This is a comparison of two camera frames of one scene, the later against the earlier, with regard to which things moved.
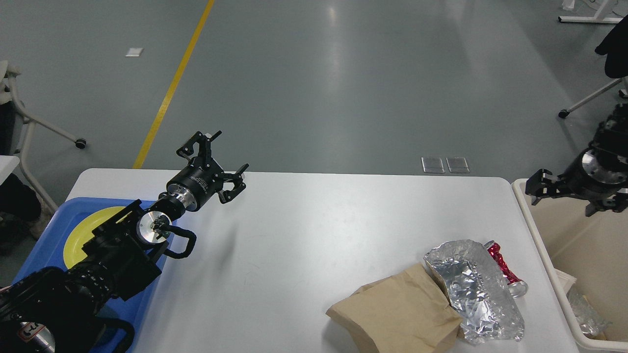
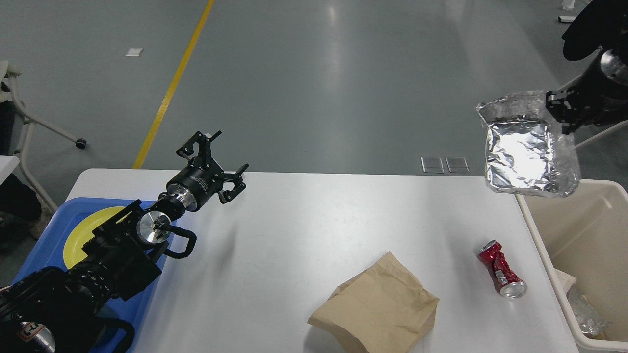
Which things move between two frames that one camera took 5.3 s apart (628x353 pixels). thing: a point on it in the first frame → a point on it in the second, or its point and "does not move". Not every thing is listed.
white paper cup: x=565 y=280 does not move
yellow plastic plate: x=82 y=233 does not move
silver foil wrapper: x=476 y=288 → x=526 y=151
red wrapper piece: x=517 y=287 does not move
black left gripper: x=204 y=176 does not move
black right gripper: x=596 y=174 → x=600 y=94
